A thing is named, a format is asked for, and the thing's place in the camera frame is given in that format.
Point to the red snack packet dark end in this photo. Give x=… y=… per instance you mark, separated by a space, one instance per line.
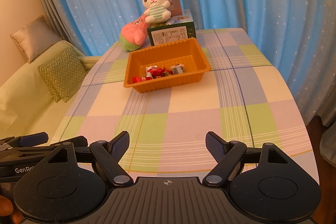
x=141 y=79

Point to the silver foil snack packet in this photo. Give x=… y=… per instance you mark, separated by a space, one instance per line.
x=151 y=67

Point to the checked pastel tablecloth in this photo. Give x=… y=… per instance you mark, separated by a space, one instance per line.
x=189 y=121

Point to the green zigzag cushion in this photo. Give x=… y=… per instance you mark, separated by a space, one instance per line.
x=63 y=74

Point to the light green sofa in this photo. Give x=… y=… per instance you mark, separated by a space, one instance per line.
x=23 y=98

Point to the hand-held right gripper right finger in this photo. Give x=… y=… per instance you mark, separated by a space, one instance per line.
x=216 y=146

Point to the pink and green plush toy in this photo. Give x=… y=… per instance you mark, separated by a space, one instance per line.
x=132 y=35

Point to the grey cloth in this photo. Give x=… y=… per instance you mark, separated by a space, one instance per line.
x=328 y=148

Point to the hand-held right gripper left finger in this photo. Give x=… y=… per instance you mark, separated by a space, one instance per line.
x=119 y=146

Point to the clear seaweed snack packet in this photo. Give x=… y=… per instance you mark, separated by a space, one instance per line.
x=177 y=69

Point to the grey cushion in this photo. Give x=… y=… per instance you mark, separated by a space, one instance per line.
x=34 y=37

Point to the orange plastic tray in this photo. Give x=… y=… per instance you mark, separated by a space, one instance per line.
x=168 y=54

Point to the red snack packet white label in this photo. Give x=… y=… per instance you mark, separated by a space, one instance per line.
x=155 y=73

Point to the white rabbit plush toy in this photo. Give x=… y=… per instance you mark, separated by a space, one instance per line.
x=156 y=7

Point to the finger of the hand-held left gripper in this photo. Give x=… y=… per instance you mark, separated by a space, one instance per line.
x=32 y=138
x=71 y=141

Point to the green printed box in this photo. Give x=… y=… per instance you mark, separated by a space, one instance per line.
x=170 y=33

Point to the person's left hand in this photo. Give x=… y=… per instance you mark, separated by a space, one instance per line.
x=6 y=207

